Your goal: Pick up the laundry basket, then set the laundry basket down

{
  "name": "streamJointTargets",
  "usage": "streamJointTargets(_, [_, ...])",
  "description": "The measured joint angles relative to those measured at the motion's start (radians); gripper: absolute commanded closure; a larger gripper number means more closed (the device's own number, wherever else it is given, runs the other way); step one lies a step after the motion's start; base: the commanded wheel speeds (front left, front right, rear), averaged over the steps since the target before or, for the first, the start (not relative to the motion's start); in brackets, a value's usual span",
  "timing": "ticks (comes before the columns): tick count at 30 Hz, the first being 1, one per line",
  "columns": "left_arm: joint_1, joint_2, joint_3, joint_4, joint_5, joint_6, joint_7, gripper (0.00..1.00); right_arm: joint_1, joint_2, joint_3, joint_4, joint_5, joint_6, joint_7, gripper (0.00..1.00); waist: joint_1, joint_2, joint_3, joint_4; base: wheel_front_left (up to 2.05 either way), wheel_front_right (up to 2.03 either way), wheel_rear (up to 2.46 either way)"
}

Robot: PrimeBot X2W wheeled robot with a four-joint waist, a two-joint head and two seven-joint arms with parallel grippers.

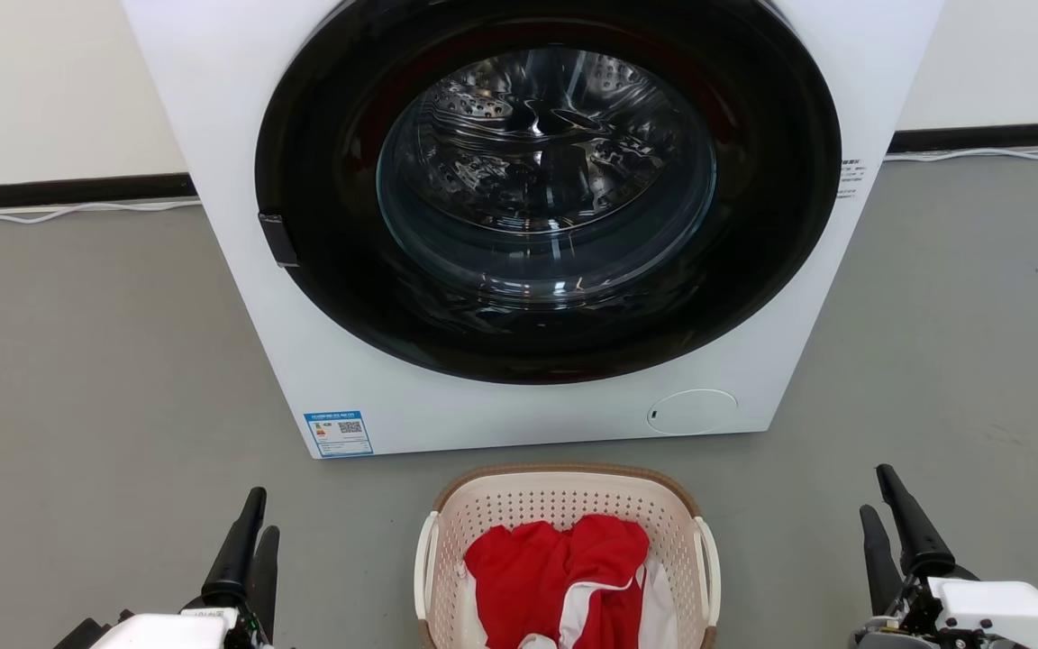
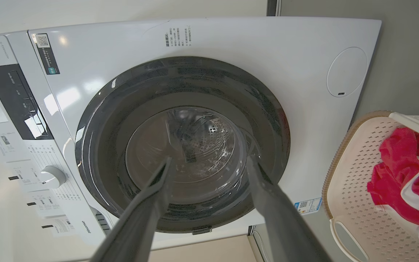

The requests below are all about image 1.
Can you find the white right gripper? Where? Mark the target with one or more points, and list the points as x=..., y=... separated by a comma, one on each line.
x=997, y=613

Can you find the beige perforated plastic laundry basket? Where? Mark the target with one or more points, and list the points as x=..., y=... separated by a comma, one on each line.
x=519, y=500

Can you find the blue energy label sticker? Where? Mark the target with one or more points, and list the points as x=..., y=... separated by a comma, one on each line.
x=338, y=434

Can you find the round white filter cover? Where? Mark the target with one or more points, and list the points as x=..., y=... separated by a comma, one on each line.
x=692, y=411

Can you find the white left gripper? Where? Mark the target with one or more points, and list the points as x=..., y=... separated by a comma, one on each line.
x=159, y=631

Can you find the stainless steel washer drum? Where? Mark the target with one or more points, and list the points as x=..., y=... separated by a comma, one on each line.
x=546, y=144

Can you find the black round washer door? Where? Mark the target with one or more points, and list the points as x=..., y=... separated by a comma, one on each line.
x=771, y=180

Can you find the white front-load washing machine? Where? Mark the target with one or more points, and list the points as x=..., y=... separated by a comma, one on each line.
x=213, y=108

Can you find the red garment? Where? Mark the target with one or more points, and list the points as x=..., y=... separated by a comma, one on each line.
x=528, y=577

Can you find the black baseboard strip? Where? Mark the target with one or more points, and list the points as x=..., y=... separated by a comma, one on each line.
x=59, y=191
x=997, y=136

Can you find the small printed text sticker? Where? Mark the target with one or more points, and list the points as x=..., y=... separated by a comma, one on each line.
x=851, y=178

